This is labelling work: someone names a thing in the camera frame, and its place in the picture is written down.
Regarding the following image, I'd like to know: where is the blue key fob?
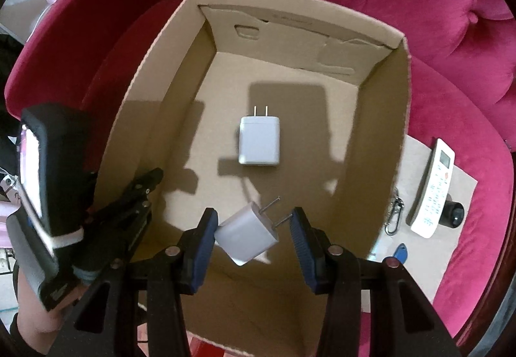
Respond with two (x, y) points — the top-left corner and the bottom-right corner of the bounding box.
(393, 243), (408, 264)

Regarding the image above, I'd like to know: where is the small white charger plug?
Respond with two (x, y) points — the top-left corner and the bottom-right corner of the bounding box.
(214, 196), (291, 266)

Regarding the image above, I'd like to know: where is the white remote control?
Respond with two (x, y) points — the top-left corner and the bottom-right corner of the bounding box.
(409, 138), (456, 239)

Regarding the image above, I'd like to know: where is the black round lens cap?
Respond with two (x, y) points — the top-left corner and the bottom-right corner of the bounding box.
(439, 201), (465, 229)

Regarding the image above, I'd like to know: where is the large white charger plug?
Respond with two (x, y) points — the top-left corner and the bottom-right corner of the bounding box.
(238, 105), (281, 167)

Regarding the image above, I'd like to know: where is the cardboard box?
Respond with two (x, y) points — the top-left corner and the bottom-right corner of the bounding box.
(90, 0), (412, 357)

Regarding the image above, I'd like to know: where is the person's left hand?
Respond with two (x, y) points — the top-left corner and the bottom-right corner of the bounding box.
(17, 270), (87, 355)

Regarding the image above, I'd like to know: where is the brown paper sheet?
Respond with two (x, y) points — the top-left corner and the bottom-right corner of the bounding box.
(367, 136), (477, 301)

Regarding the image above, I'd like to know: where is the red velvet tufted armchair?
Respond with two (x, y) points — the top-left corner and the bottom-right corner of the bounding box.
(3, 0), (516, 346)

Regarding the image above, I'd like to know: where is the metal keychain with carabiner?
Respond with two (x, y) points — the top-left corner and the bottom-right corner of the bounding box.
(384, 188), (405, 236)

